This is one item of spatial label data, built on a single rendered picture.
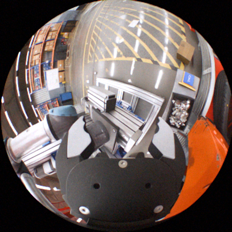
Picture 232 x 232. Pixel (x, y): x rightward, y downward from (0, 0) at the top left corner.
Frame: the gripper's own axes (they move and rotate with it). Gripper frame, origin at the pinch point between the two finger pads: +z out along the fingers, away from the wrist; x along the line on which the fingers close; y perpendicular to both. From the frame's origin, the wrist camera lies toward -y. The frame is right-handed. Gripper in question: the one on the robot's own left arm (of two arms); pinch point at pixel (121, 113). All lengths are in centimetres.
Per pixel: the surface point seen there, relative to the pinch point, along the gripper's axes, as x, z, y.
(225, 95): 65, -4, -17
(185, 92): 42.0, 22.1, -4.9
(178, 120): 32.9, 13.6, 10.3
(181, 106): 32.5, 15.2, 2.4
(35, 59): -802, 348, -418
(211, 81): 64, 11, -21
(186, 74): 39.5, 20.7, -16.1
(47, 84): -475, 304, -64
